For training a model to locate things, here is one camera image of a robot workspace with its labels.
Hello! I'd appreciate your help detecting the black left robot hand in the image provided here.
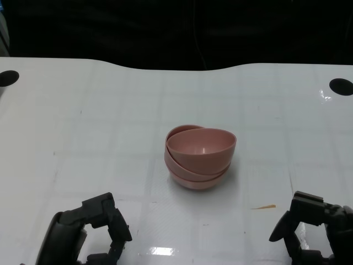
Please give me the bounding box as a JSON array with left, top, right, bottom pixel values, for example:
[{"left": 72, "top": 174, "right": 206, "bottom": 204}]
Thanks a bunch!
[{"left": 35, "top": 192, "right": 133, "bottom": 265}]

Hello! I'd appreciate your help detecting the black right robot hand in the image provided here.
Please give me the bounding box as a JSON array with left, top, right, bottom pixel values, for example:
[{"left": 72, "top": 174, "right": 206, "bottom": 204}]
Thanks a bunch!
[{"left": 269, "top": 190, "right": 353, "bottom": 265}]

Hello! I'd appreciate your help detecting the pink plastic bowl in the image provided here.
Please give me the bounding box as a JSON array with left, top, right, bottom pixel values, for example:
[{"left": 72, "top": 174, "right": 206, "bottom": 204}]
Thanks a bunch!
[
  {"left": 168, "top": 162, "right": 232, "bottom": 192},
  {"left": 166, "top": 128, "right": 237, "bottom": 176},
  {"left": 164, "top": 124, "right": 232, "bottom": 178}
]

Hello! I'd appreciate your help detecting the black table grommet hole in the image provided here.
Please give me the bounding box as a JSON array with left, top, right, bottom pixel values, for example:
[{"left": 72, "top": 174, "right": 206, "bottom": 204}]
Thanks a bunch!
[
  {"left": 0, "top": 70, "right": 20, "bottom": 87},
  {"left": 329, "top": 78, "right": 353, "bottom": 97}
]

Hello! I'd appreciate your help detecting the black backdrop cloth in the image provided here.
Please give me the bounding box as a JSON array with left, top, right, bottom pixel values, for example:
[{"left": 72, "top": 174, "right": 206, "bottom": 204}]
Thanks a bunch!
[{"left": 0, "top": 0, "right": 353, "bottom": 71}]

